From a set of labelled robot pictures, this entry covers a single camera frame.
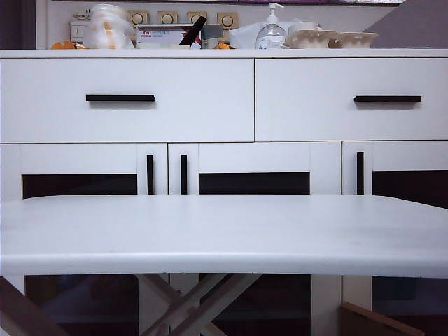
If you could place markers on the clear sanitizer pump bottle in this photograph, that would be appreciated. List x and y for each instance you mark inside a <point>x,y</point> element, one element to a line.
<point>271,35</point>

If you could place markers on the white cabinet drawer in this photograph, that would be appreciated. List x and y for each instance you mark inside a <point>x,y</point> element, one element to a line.
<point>315,105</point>
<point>105,119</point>

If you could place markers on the purple wall poster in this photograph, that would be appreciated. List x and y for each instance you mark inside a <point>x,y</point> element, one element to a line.
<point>315,0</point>

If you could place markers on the white bowl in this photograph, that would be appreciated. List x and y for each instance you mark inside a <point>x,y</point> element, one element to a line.
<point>304,26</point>

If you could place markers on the white sideboard cabinet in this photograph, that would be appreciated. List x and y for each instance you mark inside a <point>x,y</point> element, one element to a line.
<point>315,53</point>

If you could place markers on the black stick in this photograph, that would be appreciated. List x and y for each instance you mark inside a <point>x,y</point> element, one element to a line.
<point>192,33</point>

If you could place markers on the beige dimmer knob plate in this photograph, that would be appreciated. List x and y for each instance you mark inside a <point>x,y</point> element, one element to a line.
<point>194,15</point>
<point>168,17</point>
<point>138,17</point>
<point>227,20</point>

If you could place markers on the brown wooden plank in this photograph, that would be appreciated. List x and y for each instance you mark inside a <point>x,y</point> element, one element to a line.
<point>21,311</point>

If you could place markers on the beige egg carton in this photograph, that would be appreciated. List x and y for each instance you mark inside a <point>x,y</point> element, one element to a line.
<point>308,39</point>
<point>357,40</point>

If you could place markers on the grey box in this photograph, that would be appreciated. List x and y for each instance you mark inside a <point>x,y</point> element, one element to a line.
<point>211,31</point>

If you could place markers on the small white wall label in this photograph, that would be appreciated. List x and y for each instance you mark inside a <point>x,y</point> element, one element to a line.
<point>82,14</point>

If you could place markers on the white wall socket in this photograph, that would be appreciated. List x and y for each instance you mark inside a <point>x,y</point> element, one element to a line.
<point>78,33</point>

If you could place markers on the orange spotted toy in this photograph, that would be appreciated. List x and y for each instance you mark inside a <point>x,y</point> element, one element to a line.
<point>222,46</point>

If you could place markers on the white box red print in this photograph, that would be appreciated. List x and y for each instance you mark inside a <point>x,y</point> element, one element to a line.
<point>157,40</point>

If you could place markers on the white cabinet door dark glass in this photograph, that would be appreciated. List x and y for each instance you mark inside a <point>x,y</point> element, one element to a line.
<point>80,157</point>
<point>262,155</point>
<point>402,154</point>

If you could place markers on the white table leg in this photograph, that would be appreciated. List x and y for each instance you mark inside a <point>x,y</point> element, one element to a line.
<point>150,283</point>
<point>236,288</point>

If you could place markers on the beige table leg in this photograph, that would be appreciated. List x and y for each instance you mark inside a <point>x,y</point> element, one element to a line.
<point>203,288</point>

